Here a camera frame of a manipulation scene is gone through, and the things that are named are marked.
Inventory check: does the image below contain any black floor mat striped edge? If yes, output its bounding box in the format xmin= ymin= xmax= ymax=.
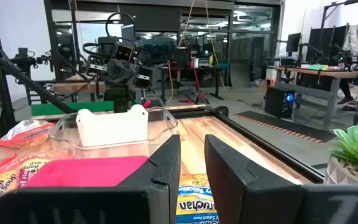
xmin=233 ymin=110 xmax=337 ymax=144

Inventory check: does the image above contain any green floor mat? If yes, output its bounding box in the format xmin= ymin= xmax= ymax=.
xmin=30 ymin=100 xmax=115 ymax=118

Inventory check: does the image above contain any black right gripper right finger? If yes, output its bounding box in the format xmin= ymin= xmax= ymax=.
xmin=204 ymin=134 xmax=358 ymax=224

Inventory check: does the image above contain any wooden desk with grey legs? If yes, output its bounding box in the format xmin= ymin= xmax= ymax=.
xmin=273 ymin=65 xmax=358 ymax=127

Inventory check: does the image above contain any blue soy sauce ramen package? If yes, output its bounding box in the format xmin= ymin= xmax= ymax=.
xmin=175 ymin=173 xmax=221 ymax=224

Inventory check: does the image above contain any wooden workbench top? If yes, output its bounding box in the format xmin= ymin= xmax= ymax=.
xmin=52 ymin=80 xmax=107 ymax=93

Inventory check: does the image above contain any pink plastic bin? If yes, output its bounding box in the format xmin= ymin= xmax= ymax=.
xmin=24 ymin=155 xmax=150 ymax=188

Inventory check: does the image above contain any black standing desk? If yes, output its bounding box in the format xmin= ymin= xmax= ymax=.
xmin=158 ymin=63 xmax=225 ymax=105

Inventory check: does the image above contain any red broom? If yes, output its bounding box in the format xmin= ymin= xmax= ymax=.
xmin=178 ymin=58 xmax=210 ymax=105

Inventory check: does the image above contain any clear plastic bin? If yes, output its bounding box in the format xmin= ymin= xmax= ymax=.
xmin=49 ymin=106 xmax=179 ymax=151

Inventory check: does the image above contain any black computer tower blue light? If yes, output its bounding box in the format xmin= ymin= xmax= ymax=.
xmin=264 ymin=86 xmax=295 ymax=119

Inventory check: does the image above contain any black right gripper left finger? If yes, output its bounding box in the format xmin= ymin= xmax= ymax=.
xmin=0 ymin=134 xmax=181 ymax=224

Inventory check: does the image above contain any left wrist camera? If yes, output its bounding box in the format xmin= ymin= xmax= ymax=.
xmin=114 ymin=42 xmax=134 ymax=62

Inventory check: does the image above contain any green and yellow box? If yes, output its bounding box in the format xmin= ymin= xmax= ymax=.
xmin=301 ymin=63 xmax=329 ymax=71

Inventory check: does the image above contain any black computer monitor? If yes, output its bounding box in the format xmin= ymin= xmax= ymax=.
xmin=333 ymin=24 xmax=351 ymax=55
xmin=121 ymin=24 xmax=136 ymax=43
xmin=286 ymin=32 xmax=302 ymax=54
xmin=306 ymin=27 xmax=334 ymax=62

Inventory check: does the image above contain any roast beef ramen package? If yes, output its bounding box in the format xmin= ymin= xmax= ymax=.
xmin=0 ymin=151 xmax=60 ymax=224

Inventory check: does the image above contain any orange chicken ramen package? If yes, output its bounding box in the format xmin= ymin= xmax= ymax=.
xmin=0 ymin=119 xmax=56 ymax=149

